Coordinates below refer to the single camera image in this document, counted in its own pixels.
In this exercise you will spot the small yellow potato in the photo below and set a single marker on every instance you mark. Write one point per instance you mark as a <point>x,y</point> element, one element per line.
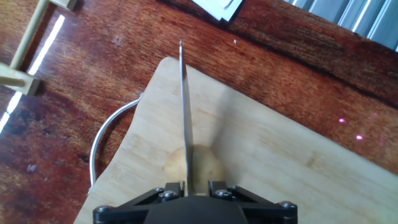
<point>206,168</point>

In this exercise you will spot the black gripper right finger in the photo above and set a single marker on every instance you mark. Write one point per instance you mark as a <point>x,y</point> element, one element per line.
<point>267,213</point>

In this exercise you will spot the steel chef knife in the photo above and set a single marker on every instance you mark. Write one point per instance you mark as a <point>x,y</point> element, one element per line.
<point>186,124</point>

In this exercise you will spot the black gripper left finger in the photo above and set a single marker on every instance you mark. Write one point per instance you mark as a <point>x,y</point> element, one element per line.
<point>124,213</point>

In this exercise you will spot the bamboo cutting board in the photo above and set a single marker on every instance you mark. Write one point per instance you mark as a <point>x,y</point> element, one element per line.
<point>280,174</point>

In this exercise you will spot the wooden knife rack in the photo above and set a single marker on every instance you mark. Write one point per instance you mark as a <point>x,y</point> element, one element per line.
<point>18,79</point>

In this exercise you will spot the printed white paper stack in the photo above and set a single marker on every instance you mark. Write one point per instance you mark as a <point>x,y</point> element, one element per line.
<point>217,7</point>

